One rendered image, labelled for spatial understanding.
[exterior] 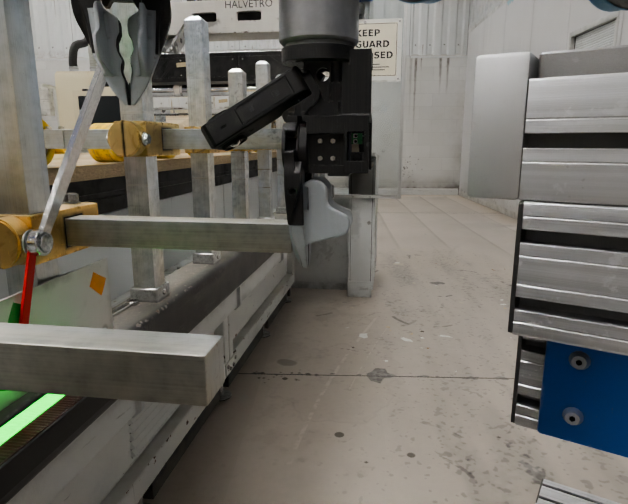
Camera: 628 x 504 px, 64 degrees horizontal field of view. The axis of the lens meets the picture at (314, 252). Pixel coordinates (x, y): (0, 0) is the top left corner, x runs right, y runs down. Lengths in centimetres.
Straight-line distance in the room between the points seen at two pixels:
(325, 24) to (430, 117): 909
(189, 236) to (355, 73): 23
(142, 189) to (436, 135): 892
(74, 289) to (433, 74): 919
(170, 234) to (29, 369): 25
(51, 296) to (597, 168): 50
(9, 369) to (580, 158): 35
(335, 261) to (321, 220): 274
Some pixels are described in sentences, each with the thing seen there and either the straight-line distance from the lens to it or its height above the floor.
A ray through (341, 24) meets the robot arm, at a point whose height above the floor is 104.
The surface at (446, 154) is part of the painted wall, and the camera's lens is 961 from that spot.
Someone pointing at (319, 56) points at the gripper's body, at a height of 102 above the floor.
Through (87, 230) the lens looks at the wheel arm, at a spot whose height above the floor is 85.
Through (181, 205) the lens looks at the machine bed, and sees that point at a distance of 144.
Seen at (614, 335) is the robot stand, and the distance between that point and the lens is 36.
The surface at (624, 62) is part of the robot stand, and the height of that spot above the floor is 99.
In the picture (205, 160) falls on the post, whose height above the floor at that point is 91.
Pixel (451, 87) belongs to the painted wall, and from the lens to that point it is 966.
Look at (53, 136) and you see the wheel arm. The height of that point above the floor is 95.
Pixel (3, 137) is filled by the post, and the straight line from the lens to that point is 58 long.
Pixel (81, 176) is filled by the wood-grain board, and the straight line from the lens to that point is 100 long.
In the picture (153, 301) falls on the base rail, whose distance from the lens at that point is 81.
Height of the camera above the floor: 94
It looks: 12 degrees down
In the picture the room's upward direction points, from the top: straight up
